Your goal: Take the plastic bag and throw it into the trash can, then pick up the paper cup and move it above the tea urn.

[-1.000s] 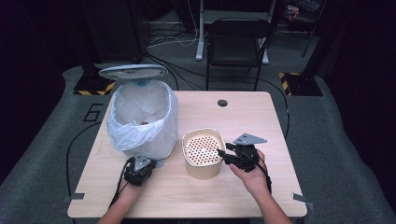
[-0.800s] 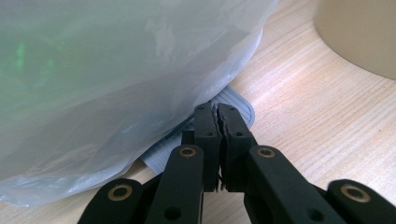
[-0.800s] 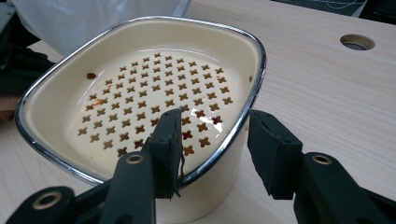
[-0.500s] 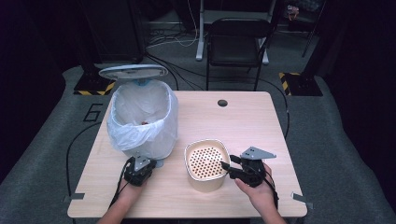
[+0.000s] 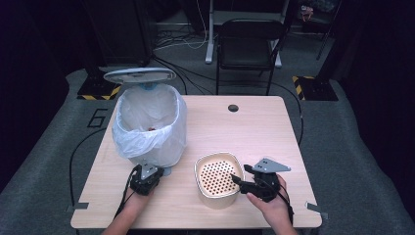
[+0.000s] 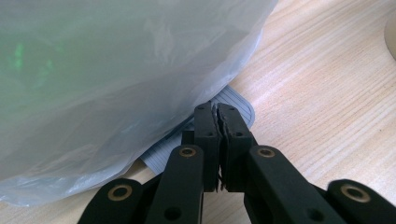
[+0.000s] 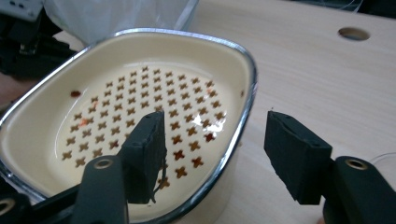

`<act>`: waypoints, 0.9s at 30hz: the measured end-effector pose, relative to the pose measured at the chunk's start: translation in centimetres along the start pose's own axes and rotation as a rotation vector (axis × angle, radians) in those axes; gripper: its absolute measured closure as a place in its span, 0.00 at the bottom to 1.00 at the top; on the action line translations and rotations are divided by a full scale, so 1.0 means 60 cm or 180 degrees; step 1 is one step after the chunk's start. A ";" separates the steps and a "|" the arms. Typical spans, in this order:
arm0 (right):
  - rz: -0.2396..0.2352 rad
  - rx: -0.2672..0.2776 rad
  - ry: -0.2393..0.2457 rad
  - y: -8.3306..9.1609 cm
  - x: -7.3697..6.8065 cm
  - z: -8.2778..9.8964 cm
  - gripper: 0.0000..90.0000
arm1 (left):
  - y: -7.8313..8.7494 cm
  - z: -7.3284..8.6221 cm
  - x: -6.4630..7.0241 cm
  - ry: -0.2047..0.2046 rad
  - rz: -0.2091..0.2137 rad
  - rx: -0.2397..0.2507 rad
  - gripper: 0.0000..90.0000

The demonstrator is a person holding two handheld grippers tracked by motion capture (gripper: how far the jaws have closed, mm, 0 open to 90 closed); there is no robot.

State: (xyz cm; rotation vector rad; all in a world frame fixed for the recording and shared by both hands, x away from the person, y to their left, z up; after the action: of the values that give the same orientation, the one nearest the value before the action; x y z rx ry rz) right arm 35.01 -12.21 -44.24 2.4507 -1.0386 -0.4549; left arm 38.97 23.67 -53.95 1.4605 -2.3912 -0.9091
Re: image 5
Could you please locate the grey tape strip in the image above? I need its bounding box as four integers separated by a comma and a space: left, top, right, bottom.
66, 202, 90, 213
304, 201, 329, 220

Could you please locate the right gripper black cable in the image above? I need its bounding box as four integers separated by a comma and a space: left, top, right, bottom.
265, 176, 296, 227

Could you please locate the person's left hand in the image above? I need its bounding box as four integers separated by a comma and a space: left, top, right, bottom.
124, 190, 155, 213

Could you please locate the white floor cable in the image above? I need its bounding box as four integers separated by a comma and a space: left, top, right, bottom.
154, 0, 210, 52

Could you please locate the white grey pedal trash can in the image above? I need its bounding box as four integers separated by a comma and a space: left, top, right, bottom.
103, 67, 189, 177

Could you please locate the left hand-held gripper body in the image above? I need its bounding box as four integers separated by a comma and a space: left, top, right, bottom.
129, 162, 165, 197

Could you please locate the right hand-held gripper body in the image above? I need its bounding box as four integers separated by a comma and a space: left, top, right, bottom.
252, 158, 292, 203

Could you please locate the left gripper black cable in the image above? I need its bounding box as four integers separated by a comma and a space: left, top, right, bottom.
114, 166, 139, 219

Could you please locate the person's right hand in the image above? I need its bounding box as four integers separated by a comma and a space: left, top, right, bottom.
246, 173, 294, 227

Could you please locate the beige perforated drain basket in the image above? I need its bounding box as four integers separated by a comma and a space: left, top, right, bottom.
194, 151, 246, 211

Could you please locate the black folding chair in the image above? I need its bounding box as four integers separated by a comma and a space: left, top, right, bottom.
214, 18, 286, 97

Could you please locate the hazard striped stand base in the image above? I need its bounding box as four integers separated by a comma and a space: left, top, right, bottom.
76, 74, 127, 102
292, 74, 340, 102

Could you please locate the white plastic bin liner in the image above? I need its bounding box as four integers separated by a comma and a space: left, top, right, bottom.
112, 83, 189, 168

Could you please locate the dark cabinet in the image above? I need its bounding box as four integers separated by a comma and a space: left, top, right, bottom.
81, 0, 155, 67

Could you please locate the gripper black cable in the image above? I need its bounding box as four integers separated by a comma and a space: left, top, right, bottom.
265, 176, 296, 227
114, 166, 139, 219

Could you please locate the black floor cable bundle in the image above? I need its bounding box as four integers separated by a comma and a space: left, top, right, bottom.
152, 56, 217, 96

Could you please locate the white desk frame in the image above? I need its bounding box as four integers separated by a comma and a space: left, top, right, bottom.
204, 0, 291, 69

